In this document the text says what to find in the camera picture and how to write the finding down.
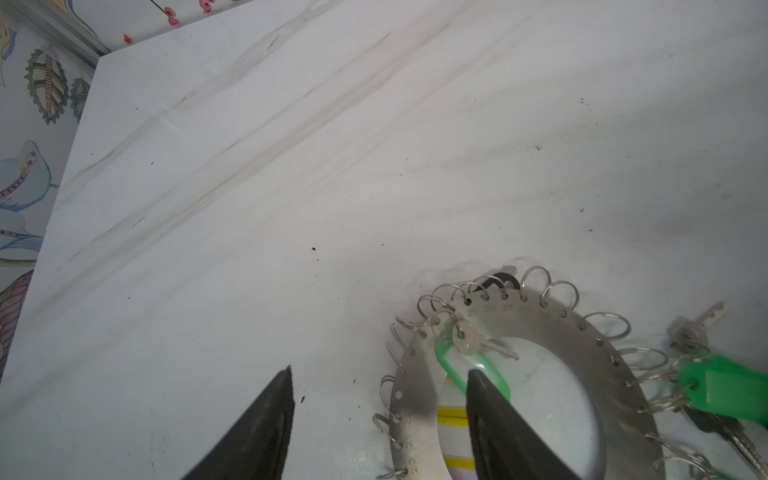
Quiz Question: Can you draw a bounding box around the green tag inside disc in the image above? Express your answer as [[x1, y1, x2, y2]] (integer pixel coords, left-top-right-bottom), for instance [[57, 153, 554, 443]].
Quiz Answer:
[[434, 332, 512, 402]]

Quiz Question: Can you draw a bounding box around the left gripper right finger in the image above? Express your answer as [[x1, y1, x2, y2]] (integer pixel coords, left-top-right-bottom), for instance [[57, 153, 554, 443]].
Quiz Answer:
[[466, 369, 578, 480]]

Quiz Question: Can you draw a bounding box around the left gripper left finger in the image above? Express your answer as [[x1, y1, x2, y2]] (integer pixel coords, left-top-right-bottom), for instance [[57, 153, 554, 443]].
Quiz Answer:
[[184, 367, 295, 480]]

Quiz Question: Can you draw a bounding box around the silver key on disc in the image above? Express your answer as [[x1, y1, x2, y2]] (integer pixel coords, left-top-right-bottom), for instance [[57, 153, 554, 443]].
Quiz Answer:
[[452, 320, 519, 361]]

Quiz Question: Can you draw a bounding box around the green key tag pair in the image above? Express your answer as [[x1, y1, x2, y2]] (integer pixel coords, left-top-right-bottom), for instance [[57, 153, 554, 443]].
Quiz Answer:
[[678, 355, 767, 427]]

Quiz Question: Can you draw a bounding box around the round metal key organizer disc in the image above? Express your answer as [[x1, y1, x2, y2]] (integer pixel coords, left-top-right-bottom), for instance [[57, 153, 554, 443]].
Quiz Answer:
[[374, 277, 665, 479]]

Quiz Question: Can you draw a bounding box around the yellow key tag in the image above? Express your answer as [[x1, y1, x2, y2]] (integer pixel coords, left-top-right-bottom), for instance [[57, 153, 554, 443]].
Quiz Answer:
[[437, 407, 475, 478]]

